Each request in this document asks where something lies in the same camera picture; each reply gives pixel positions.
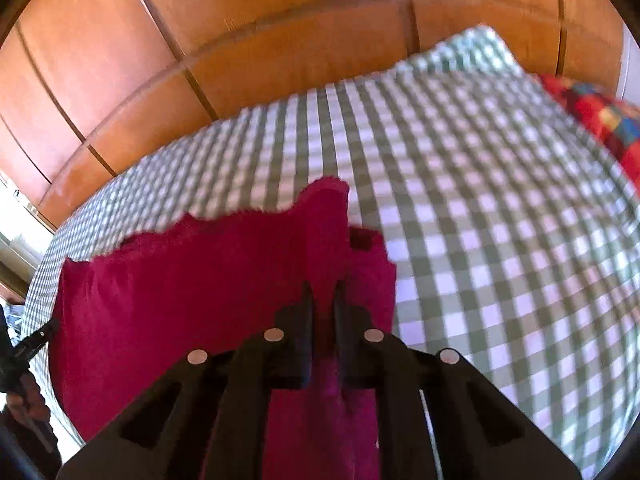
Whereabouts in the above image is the wooden wardrobe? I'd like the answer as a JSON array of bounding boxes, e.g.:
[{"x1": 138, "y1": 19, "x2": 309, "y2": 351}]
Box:
[{"x1": 0, "y1": 0, "x2": 626, "y2": 233}]

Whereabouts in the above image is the red cloth garment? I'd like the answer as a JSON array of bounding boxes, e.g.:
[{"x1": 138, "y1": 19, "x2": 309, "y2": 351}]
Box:
[{"x1": 50, "y1": 176, "x2": 398, "y2": 480}]

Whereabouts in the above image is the bright window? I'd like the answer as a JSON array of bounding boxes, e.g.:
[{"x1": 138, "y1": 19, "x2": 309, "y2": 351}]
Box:
[{"x1": 0, "y1": 172, "x2": 56, "y2": 301}]

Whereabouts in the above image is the person's left hand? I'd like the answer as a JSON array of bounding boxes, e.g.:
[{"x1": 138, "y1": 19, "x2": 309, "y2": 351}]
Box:
[{"x1": 6, "y1": 372, "x2": 53, "y2": 453}]

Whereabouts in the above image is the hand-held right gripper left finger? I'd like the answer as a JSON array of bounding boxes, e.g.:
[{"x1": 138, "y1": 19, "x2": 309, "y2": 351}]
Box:
[{"x1": 57, "y1": 282, "x2": 316, "y2": 480}]

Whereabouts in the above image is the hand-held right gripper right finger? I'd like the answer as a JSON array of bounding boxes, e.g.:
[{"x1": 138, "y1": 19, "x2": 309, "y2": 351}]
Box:
[{"x1": 332, "y1": 282, "x2": 583, "y2": 480}]

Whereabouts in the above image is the multicolour checkered blanket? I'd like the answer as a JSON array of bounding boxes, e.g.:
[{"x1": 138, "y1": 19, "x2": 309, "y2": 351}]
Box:
[{"x1": 537, "y1": 74, "x2": 640, "y2": 186}]

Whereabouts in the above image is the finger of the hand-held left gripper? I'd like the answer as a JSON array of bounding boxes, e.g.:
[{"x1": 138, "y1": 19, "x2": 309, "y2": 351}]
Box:
[{"x1": 12, "y1": 319, "x2": 58, "y2": 361}]

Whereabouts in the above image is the green white checkered bed sheet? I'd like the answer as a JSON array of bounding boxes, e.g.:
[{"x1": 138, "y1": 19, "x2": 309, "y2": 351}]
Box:
[{"x1": 22, "y1": 25, "x2": 640, "y2": 480}]

